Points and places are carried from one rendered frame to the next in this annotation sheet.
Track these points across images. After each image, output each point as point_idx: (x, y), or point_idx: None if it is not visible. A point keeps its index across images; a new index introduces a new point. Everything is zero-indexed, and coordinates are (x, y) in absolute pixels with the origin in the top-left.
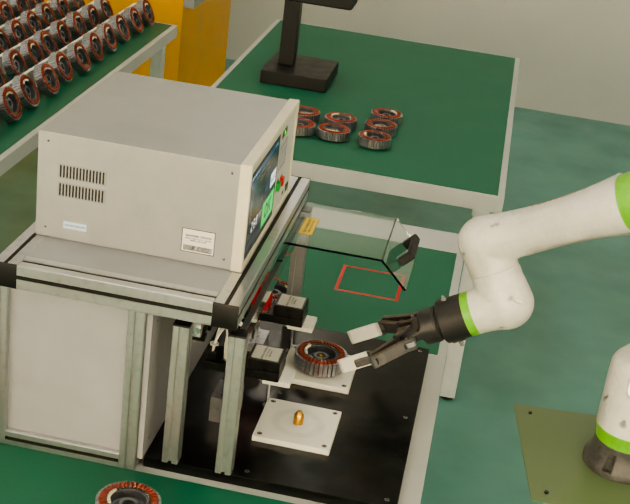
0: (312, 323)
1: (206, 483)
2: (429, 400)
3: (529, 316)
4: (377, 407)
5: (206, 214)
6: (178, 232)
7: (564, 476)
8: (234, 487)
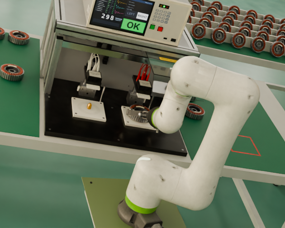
0: (143, 96)
1: (41, 92)
2: (146, 153)
3: (165, 128)
4: (121, 132)
5: (91, 0)
6: (87, 5)
7: (109, 191)
8: (42, 98)
